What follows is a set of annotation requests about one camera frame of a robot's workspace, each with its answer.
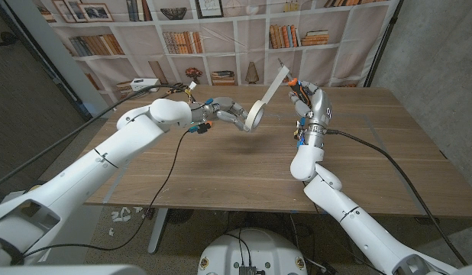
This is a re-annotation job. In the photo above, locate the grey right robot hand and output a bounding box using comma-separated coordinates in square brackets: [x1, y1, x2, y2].
[288, 79, 333, 129]

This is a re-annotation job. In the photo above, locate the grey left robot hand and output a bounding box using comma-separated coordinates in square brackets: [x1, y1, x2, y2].
[203, 96, 251, 133]

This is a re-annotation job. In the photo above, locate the orange black screwdriver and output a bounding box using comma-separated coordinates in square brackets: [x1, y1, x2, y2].
[277, 57, 313, 110]

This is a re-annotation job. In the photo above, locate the cream masking tape roll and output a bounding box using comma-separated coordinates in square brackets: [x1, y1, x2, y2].
[245, 65, 291, 134]

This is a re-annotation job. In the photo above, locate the printed bookshelf backdrop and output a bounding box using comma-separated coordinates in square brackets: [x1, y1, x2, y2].
[31, 0, 401, 110]

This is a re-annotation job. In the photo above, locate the black backdrop stand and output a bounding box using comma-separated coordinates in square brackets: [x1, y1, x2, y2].
[364, 0, 405, 88]

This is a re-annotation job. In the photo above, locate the white power strip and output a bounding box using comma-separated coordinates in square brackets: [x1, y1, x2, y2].
[129, 78, 162, 92]

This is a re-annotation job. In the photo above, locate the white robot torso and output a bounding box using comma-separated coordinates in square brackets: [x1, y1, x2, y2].
[197, 228, 309, 275]

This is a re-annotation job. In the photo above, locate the white table leg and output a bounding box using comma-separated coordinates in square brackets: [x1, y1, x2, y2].
[147, 208, 170, 255]

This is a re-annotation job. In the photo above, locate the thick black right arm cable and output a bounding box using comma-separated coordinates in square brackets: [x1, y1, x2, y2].
[327, 128, 470, 267]

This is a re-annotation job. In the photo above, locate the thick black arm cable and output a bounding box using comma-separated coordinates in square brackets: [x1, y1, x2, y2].
[327, 128, 470, 267]
[0, 84, 172, 188]

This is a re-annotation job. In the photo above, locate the thin black cable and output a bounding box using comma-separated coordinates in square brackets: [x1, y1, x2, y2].
[21, 129, 191, 257]

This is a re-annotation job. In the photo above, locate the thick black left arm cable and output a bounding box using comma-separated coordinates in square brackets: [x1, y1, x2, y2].
[0, 84, 172, 188]

